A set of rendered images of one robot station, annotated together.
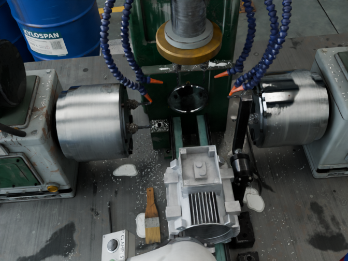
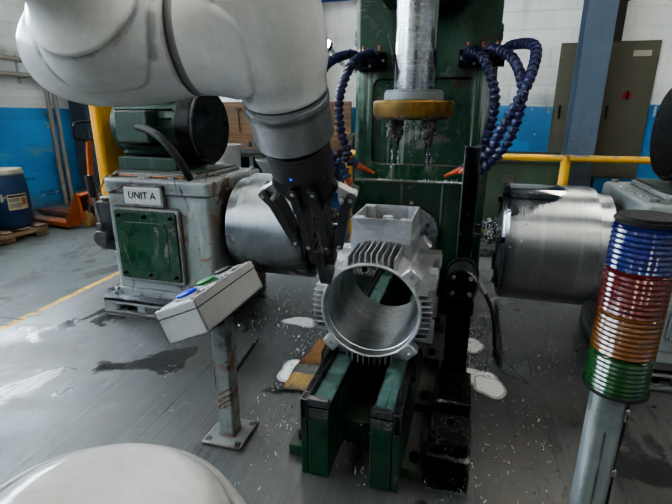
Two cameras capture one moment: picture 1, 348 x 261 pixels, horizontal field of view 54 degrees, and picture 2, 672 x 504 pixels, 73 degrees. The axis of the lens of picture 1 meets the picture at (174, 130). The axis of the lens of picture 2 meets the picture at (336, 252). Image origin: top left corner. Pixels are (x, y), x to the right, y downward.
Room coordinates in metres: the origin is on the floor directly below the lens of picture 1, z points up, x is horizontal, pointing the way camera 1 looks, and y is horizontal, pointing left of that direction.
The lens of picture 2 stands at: (-0.30, -0.20, 1.31)
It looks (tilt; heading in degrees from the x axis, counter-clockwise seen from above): 17 degrees down; 17
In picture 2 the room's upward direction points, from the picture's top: straight up
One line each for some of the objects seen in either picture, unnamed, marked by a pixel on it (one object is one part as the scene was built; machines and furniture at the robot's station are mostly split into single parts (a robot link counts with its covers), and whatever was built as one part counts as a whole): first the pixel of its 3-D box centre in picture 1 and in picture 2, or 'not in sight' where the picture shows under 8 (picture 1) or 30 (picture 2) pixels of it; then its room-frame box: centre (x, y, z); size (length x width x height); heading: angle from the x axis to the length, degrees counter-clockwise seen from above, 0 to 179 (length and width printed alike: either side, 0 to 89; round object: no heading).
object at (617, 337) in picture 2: not in sight; (626, 329); (0.19, -0.36, 1.10); 0.06 x 0.06 x 0.04
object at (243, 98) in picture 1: (241, 127); (467, 213); (0.60, -0.19, 1.12); 0.04 x 0.03 x 0.26; 0
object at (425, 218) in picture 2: (188, 100); (409, 233); (0.82, -0.06, 1.02); 0.15 x 0.02 x 0.15; 90
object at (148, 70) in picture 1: (186, 95); (411, 243); (0.88, -0.06, 0.97); 0.30 x 0.11 x 0.34; 90
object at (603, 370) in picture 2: not in sight; (618, 367); (0.19, -0.36, 1.05); 0.06 x 0.06 x 0.04
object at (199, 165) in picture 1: (199, 172); (386, 231); (0.47, -0.06, 1.11); 0.12 x 0.11 x 0.07; 1
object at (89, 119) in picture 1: (83, 123); (265, 223); (0.73, 0.30, 1.04); 0.37 x 0.25 x 0.25; 90
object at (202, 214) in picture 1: (200, 201); (381, 288); (0.43, -0.06, 1.02); 0.20 x 0.19 x 0.19; 1
